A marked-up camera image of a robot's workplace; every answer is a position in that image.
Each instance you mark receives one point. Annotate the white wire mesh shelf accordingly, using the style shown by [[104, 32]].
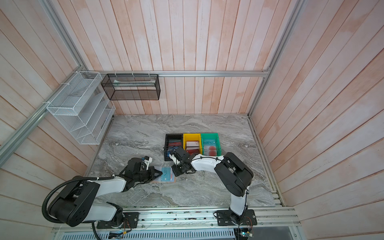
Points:
[[82, 109]]

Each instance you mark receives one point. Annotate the cards stack in black bin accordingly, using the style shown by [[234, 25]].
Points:
[[172, 145]]

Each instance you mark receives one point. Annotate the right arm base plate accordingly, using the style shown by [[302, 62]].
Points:
[[229, 218]]

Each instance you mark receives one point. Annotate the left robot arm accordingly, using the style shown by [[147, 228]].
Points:
[[73, 202]]

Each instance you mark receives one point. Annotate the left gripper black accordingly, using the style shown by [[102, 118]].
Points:
[[152, 171]]

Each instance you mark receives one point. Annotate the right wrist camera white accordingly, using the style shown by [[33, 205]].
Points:
[[173, 157]]

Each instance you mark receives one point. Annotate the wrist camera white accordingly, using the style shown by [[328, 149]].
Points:
[[146, 161], [173, 157]]

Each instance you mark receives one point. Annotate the horizontal aluminium wall rail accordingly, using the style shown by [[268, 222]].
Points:
[[165, 74]]

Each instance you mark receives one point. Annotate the black mesh wall basket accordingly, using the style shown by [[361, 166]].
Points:
[[129, 87]]

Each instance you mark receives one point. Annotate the yellow plastic bin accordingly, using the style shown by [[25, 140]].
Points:
[[192, 137]]

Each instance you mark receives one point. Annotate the black plastic bin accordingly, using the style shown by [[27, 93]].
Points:
[[171, 137]]

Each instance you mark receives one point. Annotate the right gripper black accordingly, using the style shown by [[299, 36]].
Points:
[[177, 171]]

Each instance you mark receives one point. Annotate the cards stack in yellow bin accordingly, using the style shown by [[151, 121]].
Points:
[[193, 147]]

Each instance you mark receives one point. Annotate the green plastic bin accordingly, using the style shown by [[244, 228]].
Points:
[[212, 136]]

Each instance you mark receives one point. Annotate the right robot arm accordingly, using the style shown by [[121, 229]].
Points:
[[234, 174]]

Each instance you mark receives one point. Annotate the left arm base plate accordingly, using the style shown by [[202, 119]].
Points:
[[126, 220]]

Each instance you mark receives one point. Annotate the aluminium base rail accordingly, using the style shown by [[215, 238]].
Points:
[[179, 218]]

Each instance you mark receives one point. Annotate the cards stack in green bin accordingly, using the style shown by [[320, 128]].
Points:
[[210, 147]]

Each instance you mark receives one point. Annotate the teal credit card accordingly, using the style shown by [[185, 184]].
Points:
[[168, 175]]

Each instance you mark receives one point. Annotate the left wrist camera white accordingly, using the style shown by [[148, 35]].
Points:
[[146, 161]]

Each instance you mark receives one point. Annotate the tan leather card holder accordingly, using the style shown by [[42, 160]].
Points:
[[158, 180]]

